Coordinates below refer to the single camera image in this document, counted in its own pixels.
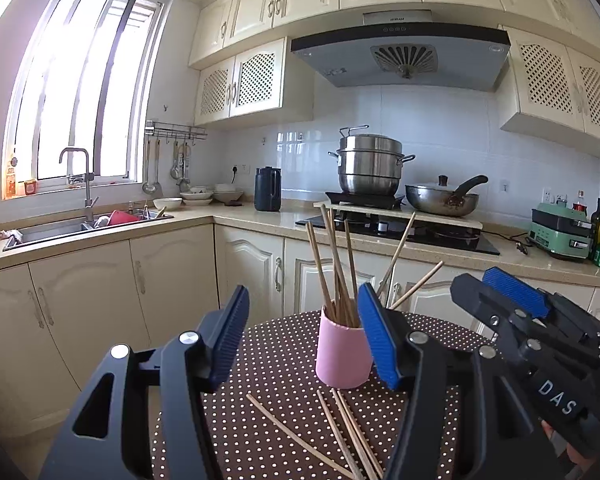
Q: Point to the hanging steel ladle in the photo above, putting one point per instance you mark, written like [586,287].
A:
[149,185]

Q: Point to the white double wall socket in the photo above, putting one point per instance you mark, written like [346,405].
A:
[555,196]
[240,168]

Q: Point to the steel frying pan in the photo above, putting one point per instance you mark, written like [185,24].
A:
[440,200]

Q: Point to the black induction cooker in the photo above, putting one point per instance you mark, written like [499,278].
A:
[360,199]

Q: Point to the wall utensil rail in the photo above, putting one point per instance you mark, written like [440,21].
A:
[175,132]

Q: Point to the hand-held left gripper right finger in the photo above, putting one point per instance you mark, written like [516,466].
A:
[380,340]

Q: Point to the grey range hood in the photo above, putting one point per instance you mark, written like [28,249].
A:
[400,60]

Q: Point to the cream base kitchen cabinets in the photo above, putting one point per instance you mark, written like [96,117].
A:
[95,300]

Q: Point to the small orange jar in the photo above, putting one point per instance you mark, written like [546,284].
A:
[30,187]

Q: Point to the pile of wooden chopsticks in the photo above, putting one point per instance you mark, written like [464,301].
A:
[300,436]

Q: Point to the kitchen window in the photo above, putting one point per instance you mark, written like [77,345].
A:
[80,85]

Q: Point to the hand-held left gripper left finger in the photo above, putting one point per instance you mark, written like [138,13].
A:
[230,335]

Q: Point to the stainless steel steamer pot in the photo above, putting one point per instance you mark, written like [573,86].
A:
[370,165]

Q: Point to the stainless steel sink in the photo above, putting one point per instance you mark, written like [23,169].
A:
[45,232]

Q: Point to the dark glass bottle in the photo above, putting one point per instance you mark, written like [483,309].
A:
[598,225]

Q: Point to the black electric kettle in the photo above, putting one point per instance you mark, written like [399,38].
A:
[267,190]

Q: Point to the black gas stove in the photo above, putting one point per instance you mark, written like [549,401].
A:
[445,242]

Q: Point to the beige kitchen countertop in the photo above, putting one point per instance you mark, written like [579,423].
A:
[240,215]

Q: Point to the small orange bottle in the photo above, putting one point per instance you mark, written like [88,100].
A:
[11,182]

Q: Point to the green countertop appliance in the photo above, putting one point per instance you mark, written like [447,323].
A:
[560,235]

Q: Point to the stacked white bowls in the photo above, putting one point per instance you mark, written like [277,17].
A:
[229,195]

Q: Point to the person's right hand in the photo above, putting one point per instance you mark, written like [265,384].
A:
[575,452]

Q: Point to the white bowl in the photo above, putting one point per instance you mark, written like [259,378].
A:
[167,203]

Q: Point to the bundle of wooden chopsticks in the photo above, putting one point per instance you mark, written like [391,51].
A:
[344,312]

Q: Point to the pink cup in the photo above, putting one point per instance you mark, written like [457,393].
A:
[337,360]

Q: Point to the red basin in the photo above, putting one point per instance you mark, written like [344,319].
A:
[125,218]

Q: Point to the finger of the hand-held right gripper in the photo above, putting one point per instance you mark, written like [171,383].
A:
[485,305]
[515,287]

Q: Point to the stack of white plates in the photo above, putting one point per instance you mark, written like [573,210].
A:
[196,199]

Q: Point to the white dishcloth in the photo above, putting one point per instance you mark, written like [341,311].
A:
[11,234]

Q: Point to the hanging steel spatulas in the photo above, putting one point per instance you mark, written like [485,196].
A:
[180,170]

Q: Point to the round table, brown dotted cloth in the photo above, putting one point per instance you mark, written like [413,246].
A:
[280,360]

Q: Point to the steel sink faucet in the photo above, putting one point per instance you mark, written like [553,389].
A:
[87,200]

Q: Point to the cream lattice wall cabinet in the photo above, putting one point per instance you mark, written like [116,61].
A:
[250,85]
[555,90]

